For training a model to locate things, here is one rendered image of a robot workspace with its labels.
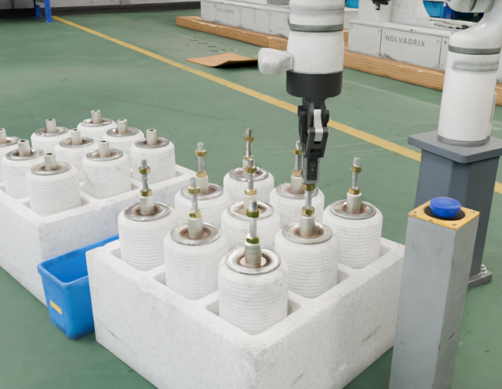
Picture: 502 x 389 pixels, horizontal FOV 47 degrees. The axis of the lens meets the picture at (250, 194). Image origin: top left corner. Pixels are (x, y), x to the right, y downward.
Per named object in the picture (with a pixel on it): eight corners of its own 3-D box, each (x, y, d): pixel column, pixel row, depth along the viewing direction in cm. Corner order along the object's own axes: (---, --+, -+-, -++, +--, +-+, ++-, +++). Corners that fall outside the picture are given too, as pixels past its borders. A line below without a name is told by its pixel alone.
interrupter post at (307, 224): (318, 236, 86) (318, 216, 85) (304, 239, 86) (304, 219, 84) (310, 230, 88) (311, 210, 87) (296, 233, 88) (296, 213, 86)
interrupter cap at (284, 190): (294, 181, 107) (294, 178, 107) (327, 192, 102) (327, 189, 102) (266, 192, 102) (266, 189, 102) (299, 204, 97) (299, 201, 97)
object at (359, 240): (307, 303, 102) (311, 209, 95) (342, 284, 108) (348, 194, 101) (349, 328, 95) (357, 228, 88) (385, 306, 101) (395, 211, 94)
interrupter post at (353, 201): (342, 211, 95) (343, 192, 94) (352, 208, 96) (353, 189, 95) (354, 216, 93) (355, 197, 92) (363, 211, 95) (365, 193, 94)
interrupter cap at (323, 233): (342, 241, 85) (342, 236, 85) (297, 251, 82) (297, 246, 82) (316, 221, 92) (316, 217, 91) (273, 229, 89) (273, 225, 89)
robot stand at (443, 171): (440, 252, 135) (458, 126, 123) (493, 279, 123) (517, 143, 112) (392, 267, 128) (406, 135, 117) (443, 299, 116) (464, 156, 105)
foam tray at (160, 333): (247, 263, 129) (247, 188, 123) (404, 337, 105) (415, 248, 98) (95, 341, 103) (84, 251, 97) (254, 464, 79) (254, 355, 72)
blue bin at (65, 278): (170, 265, 129) (167, 215, 124) (202, 283, 122) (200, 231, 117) (42, 319, 110) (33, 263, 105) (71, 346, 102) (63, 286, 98)
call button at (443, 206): (437, 207, 81) (439, 193, 80) (464, 215, 79) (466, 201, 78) (422, 215, 79) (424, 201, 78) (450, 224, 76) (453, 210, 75)
